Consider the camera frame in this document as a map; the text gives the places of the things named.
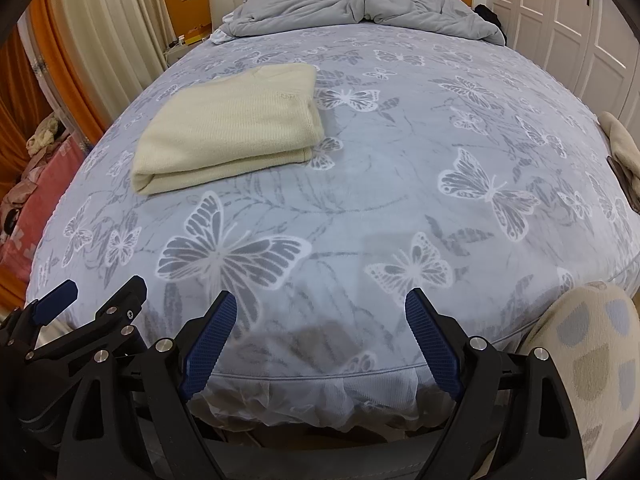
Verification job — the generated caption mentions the yellow box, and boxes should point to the yellow box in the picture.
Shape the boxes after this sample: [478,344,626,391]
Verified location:
[179,25,210,45]

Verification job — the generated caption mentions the cream curtain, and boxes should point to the cream curtain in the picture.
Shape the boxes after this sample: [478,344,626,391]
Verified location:
[46,0,168,133]

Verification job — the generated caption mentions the orange curtain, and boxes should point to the orange curtain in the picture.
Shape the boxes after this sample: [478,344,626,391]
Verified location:
[0,0,108,306]

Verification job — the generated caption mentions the person's leg in spotted pants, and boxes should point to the person's leg in spotted pants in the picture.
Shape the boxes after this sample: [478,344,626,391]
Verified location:
[519,281,640,480]

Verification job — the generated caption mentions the cream crumpled cloth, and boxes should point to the cream crumpled cloth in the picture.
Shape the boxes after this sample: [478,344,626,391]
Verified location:
[26,112,72,157]

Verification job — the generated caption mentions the pink floral blanket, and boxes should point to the pink floral blanket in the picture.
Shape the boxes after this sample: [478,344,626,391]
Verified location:
[0,130,97,286]

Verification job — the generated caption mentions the cream knitted sweater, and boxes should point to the cream knitted sweater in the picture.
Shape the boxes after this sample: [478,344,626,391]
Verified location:
[131,63,326,196]

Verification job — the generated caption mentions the white nightstand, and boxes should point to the white nightstand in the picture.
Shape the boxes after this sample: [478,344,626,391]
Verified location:
[165,35,213,67]

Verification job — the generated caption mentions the bed with butterfly sheet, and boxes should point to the bed with butterfly sheet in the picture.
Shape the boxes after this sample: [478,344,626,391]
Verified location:
[24,24,640,436]

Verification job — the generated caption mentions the grey duvet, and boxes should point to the grey duvet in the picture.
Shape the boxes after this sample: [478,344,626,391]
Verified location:
[210,0,507,47]

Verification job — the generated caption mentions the black clothing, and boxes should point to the black clothing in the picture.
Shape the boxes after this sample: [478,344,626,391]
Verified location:
[472,3,508,45]

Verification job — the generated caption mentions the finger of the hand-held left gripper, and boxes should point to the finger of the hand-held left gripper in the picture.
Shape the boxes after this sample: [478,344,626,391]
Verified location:
[0,279,80,362]
[29,274,147,377]

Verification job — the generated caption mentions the white wardrobe doors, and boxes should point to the white wardrobe doors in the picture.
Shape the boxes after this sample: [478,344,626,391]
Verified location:
[486,0,640,123]

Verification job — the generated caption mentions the beige plush cloth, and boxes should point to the beige plush cloth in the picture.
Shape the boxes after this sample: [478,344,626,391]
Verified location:
[598,111,640,189]

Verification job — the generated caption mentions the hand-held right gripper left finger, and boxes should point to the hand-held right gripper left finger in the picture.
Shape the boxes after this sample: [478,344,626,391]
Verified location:
[57,291,239,480]

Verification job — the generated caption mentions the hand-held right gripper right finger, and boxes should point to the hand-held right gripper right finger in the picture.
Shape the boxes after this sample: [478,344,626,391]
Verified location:
[404,287,589,480]

